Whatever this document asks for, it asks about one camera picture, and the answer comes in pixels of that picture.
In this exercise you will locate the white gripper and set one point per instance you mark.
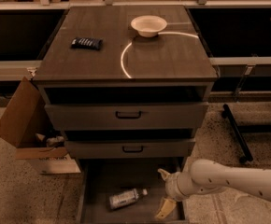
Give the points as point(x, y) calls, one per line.
point(173, 184)

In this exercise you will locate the clear plastic water bottle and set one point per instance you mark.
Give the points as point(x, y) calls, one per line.
point(126, 198)

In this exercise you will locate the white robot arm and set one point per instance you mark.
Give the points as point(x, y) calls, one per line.
point(206, 176)

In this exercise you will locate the middle grey drawer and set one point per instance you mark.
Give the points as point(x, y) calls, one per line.
point(125, 150)

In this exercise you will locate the grey drawer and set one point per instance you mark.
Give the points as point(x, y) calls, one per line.
point(126, 117)
point(125, 150)

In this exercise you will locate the open bottom drawer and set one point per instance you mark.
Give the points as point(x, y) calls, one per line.
point(104, 178)

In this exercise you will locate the top grey drawer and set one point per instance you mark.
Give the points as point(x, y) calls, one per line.
point(126, 117)

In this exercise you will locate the dark wooden drawer cabinet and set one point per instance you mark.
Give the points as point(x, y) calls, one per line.
point(129, 69)

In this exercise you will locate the black wheeled stand leg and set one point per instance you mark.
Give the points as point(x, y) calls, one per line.
point(227, 114)

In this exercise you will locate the open cardboard box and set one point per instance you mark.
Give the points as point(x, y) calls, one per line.
point(26, 126)

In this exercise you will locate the white bowl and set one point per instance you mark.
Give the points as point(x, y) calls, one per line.
point(148, 26)

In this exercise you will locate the dark snack bar packet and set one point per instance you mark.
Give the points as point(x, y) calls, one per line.
point(86, 43)

